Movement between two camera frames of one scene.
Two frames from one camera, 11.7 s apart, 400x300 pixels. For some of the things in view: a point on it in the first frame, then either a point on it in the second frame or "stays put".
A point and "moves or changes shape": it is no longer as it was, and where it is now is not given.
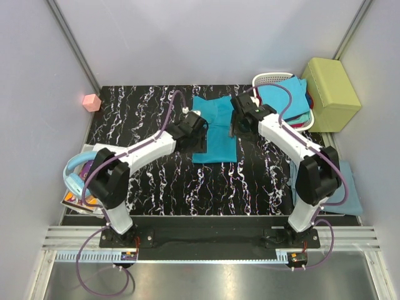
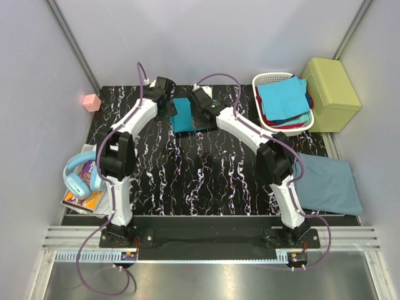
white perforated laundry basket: x=262 y=79 stays put
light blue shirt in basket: x=278 y=97 stays put
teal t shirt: x=220 y=147 moves or changes shape
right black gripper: x=233 y=129 → x=197 y=123
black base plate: x=210 y=232 stays put
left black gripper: x=197 y=137 → x=169 y=106
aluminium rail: x=347 y=238 stays put
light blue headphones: x=73 y=184 stays put
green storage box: x=335 y=102 stays put
